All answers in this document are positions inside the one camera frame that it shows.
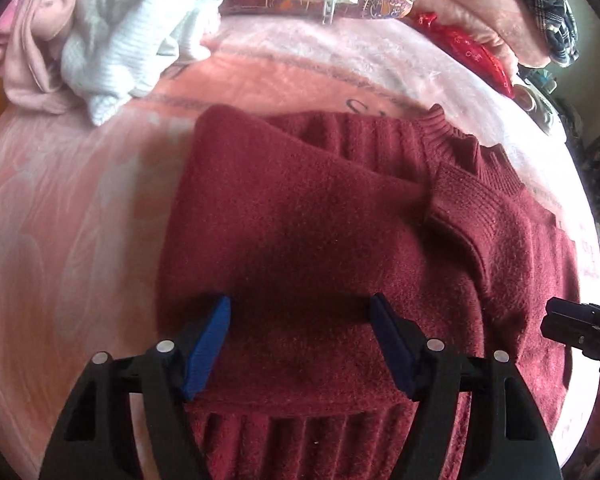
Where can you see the pink printed blanket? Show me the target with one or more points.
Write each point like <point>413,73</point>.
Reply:
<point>70,240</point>

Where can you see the white knit garment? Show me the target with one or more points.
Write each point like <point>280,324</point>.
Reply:
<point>125,30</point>

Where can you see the pink fluffy folded blanket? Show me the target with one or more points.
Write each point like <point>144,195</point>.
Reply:
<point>485,0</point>

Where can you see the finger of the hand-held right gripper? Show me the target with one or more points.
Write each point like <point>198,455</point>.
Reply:
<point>570,327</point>

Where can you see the cluttered small bedside things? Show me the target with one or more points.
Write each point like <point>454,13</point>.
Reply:
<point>537,102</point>

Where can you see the blue plaid cloth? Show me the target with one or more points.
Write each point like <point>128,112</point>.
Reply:
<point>555,15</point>

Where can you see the pale pink garment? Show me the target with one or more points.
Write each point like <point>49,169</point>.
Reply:
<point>30,55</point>

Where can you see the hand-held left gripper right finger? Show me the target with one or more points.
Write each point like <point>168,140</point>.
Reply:
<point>392,345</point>

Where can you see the maroon knit sweater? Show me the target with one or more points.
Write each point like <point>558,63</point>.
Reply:
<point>305,240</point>

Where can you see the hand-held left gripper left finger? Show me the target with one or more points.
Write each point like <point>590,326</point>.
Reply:
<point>207,345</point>

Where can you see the red patterned cloth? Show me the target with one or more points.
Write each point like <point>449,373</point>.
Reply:
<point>472,52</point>

